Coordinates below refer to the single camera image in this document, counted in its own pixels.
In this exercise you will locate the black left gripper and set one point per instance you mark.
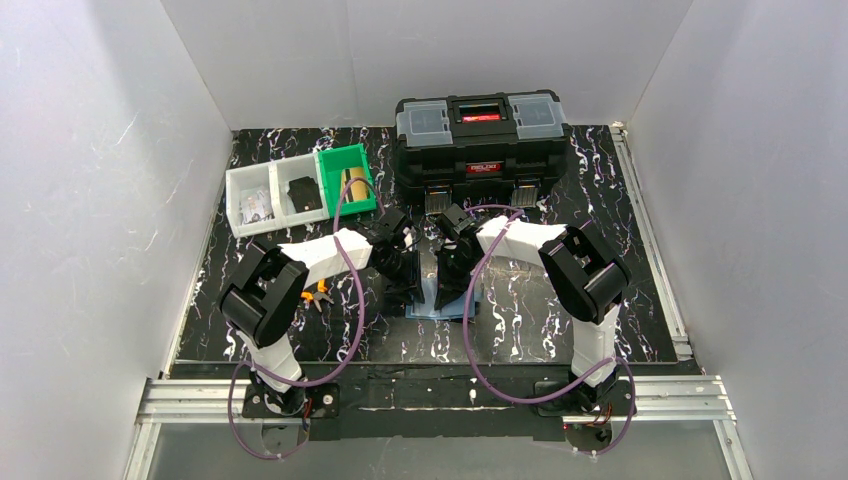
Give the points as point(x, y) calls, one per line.
point(407, 277)

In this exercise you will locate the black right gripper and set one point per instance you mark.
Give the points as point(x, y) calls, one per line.
point(449, 277)

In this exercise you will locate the blue leather card holder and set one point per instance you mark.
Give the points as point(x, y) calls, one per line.
point(426, 310)

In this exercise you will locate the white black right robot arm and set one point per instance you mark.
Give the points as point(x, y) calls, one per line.
point(588, 278)

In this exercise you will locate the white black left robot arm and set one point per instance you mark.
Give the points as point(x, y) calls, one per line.
point(262, 296)

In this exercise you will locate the gold card in green bin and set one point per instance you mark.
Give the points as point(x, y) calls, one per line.
point(353, 185)

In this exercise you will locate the black card in white bin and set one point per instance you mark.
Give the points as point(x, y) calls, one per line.
point(304, 193)

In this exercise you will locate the white bin with black card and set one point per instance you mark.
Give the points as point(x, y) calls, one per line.
point(284, 170)

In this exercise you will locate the patterned cards in white bin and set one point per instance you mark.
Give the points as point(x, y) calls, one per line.
point(256, 206)

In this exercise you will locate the white bin with patterned cards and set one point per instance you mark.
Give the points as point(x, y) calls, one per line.
point(238, 180)

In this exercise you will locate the black toolbox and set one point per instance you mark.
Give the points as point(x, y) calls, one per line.
point(509, 147)

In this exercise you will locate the green plastic bin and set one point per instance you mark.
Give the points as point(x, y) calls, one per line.
point(338, 167)

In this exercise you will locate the yellow black handled pliers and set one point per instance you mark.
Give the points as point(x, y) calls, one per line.
point(319, 297)

